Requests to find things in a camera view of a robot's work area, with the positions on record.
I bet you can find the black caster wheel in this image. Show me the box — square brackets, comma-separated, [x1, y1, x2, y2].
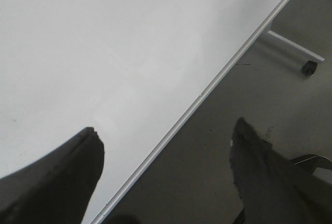
[302, 60, 318, 76]

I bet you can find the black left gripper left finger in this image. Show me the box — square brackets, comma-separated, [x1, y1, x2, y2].
[1, 127, 105, 223]

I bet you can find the grey metal bracket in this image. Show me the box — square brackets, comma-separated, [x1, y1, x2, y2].
[289, 154, 331, 176]

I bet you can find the grey whiteboard stand leg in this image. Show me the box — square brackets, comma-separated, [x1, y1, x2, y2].
[262, 30, 325, 63]

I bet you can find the white whiteboard with aluminium frame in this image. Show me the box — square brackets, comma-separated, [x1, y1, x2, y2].
[1, 0, 287, 223]

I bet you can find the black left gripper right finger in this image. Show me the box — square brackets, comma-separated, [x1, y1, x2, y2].
[230, 118, 331, 223]

